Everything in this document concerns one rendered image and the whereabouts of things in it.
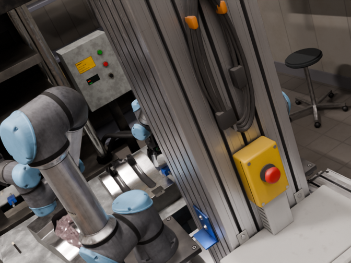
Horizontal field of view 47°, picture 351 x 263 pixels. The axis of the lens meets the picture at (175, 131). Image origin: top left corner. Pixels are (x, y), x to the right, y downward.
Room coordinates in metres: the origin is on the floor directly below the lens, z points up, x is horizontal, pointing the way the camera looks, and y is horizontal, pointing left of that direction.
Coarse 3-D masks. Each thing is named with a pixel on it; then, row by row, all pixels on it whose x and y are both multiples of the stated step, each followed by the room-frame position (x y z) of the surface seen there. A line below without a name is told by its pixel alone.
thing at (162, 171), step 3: (162, 162) 1.68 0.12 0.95; (165, 162) 1.67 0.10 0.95; (159, 165) 1.66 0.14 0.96; (162, 165) 1.66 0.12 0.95; (165, 165) 1.66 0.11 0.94; (159, 168) 1.65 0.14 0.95; (162, 168) 1.65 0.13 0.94; (165, 168) 1.64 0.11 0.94; (168, 168) 1.63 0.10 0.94; (159, 171) 1.67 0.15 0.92; (162, 171) 1.63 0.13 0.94; (165, 171) 1.61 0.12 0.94; (168, 171) 1.61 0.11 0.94; (162, 174) 1.65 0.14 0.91; (165, 174) 1.61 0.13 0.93; (168, 174) 1.61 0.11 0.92; (171, 174) 1.58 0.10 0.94
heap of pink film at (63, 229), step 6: (66, 216) 1.67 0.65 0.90; (60, 222) 1.63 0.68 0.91; (66, 222) 1.62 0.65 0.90; (60, 228) 1.60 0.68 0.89; (66, 228) 1.55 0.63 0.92; (72, 228) 1.54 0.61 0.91; (60, 234) 1.53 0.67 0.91; (66, 234) 1.51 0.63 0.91; (72, 234) 1.50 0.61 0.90; (78, 234) 1.50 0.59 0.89; (66, 240) 1.49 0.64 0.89; (72, 240) 1.48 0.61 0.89; (78, 240) 1.48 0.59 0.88; (78, 246) 1.45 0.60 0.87
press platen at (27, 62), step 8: (8, 48) 2.94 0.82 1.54; (16, 48) 2.80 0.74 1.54; (24, 48) 2.67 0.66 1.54; (0, 56) 2.75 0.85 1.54; (8, 56) 2.62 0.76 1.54; (16, 56) 2.51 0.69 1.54; (24, 56) 2.40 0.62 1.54; (32, 56) 2.31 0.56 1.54; (0, 64) 2.48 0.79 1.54; (8, 64) 2.37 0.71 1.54; (16, 64) 2.28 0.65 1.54; (24, 64) 2.29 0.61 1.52; (32, 64) 2.31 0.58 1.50; (0, 72) 2.26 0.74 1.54; (8, 72) 2.27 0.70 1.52; (16, 72) 2.28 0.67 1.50; (0, 80) 2.25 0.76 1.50
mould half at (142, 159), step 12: (132, 156) 1.90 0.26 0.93; (144, 156) 1.86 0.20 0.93; (120, 168) 1.83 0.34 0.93; (144, 168) 1.79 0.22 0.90; (108, 180) 1.78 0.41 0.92; (132, 180) 1.75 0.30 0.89; (156, 180) 1.66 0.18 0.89; (168, 180) 1.61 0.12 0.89; (108, 192) 1.83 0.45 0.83; (120, 192) 1.70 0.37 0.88; (168, 192) 1.56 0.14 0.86; (156, 204) 1.54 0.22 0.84; (168, 204) 1.55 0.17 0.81
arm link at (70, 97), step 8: (56, 88) 1.00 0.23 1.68; (64, 88) 1.01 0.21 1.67; (56, 96) 0.97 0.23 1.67; (64, 96) 0.98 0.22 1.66; (72, 96) 0.99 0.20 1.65; (80, 96) 1.02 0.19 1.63; (72, 104) 0.97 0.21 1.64; (80, 104) 0.99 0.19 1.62; (72, 112) 0.96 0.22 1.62; (80, 112) 0.98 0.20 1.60; (80, 120) 1.00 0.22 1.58; (72, 128) 1.03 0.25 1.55; (80, 128) 1.04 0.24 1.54; (72, 136) 1.06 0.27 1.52; (80, 136) 1.09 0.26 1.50; (72, 144) 1.08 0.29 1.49; (80, 144) 1.13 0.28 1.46; (72, 152) 1.11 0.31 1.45; (80, 160) 1.24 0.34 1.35; (80, 168) 1.23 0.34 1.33
